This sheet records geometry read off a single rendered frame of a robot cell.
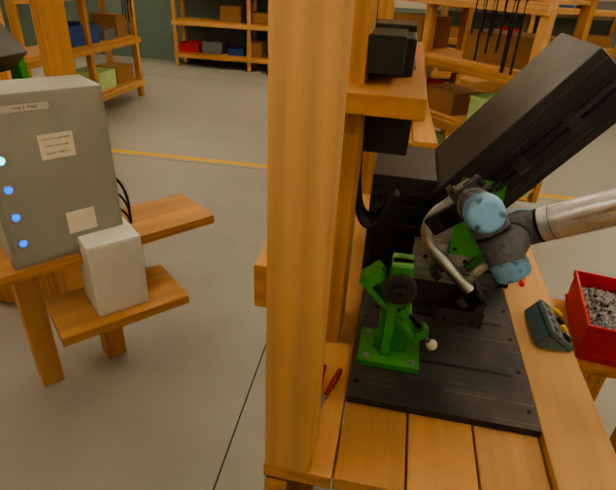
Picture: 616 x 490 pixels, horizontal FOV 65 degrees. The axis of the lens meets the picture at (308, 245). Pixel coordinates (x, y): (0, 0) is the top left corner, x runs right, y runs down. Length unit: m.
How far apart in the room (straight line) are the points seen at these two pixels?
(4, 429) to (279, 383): 1.78
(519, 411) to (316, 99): 0.86
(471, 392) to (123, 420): 1.58
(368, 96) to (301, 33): 0.33
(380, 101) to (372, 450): 0.69
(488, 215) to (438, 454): 0.50
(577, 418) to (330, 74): 0.95
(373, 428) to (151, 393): 1.50
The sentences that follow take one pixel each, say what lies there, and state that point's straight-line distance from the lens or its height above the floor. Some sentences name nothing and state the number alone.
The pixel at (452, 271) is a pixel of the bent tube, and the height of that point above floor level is 1.04.
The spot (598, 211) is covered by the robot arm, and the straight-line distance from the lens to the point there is 1.09.
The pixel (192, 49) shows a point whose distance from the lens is 10.36.
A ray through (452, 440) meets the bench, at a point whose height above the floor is 0.88.
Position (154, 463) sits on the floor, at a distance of 2.18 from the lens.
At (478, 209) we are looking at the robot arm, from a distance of 0.97.
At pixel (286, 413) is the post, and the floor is 1.03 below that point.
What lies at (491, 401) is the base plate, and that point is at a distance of 1.22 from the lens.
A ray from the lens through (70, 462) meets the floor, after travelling 2.28.
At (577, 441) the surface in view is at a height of 0.90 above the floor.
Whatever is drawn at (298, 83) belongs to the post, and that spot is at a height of 1.61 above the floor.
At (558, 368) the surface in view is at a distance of 1.37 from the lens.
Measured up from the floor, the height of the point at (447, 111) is 0.76.
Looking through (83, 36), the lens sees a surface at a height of 0.94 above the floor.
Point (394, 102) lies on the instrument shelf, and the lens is 0.90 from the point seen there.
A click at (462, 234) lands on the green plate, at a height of 1.13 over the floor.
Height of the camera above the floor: 1.72
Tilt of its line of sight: 29 degrees down
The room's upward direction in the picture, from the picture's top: 3 degrees clockwise
